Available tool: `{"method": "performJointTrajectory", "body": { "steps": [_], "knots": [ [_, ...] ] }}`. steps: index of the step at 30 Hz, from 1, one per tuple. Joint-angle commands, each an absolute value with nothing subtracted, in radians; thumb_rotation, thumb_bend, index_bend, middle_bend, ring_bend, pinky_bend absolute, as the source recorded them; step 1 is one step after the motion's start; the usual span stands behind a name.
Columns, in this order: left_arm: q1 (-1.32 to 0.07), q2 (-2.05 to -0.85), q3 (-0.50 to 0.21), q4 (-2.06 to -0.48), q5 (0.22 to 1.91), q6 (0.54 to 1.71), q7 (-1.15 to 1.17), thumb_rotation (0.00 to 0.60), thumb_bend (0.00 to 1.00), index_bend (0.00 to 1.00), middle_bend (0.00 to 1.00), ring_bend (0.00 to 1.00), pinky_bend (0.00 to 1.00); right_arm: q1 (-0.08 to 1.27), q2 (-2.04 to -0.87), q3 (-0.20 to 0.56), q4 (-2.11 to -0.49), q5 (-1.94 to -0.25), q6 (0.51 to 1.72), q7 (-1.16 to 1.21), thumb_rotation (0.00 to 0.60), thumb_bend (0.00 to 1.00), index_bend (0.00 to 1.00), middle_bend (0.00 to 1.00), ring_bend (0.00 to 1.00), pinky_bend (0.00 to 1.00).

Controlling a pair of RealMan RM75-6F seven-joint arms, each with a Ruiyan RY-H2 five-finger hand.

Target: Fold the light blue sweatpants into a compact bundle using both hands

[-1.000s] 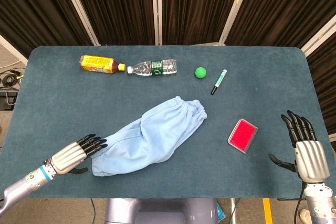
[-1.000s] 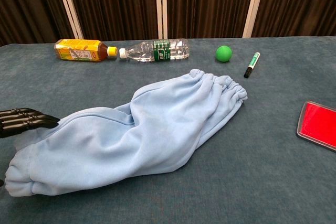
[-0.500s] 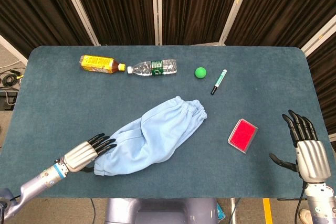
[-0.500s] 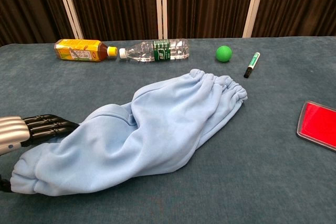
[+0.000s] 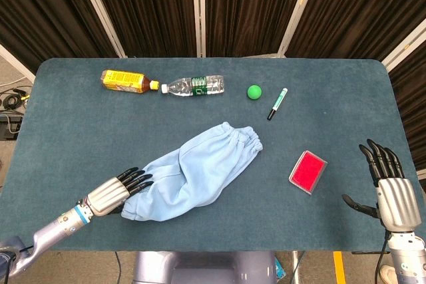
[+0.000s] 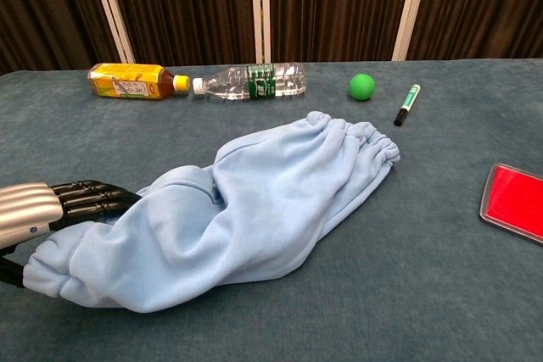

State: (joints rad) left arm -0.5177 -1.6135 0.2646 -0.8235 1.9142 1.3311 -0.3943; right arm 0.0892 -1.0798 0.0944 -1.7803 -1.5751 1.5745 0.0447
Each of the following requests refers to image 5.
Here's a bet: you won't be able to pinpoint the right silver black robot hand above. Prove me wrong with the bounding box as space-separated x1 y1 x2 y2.
341 139 423 233

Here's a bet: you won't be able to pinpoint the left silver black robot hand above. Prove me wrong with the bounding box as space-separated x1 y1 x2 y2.
85 166 155 217

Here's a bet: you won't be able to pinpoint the light blue pants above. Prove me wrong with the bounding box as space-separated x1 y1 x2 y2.
120 121 264 222

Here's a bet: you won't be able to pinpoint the teal felt table cover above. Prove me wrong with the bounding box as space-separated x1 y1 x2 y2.
0 57 419 253

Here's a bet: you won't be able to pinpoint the yellow floor tape strip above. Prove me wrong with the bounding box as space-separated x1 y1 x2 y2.
332 250 347 284

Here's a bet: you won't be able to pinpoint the red pad in clear case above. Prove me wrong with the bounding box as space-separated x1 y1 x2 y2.
288 150 328 196

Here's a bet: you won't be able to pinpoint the black curtain screen panel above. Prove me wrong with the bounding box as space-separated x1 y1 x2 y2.
382 27 426 172
199 0 314 59
282 0 426 62
0 0 120 74
78 0 200 59

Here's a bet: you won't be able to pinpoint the purple robot torso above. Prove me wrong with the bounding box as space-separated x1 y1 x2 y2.
132 250 277 284

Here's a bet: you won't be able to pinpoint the yellow label tea bottle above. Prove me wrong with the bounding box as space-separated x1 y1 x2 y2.
100 69 160 94

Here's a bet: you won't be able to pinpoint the grey floor box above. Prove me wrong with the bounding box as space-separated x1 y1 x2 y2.
0 113 24 141

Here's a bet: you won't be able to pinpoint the cyan packet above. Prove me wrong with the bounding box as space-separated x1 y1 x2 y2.
275 257 288 280

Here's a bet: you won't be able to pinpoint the clear green label water bottle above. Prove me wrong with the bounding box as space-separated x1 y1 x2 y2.
160 74 226 98

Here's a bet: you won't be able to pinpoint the green white marker pen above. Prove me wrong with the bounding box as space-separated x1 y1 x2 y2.
266 87 289 120

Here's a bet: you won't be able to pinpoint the green ball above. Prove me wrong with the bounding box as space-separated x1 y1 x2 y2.
246 84 263 100

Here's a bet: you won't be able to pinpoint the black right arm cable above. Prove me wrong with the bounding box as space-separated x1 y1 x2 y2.
375 229 391 284

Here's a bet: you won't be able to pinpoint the black coiled floor cables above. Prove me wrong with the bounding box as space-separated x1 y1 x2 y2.
0 87 31 112

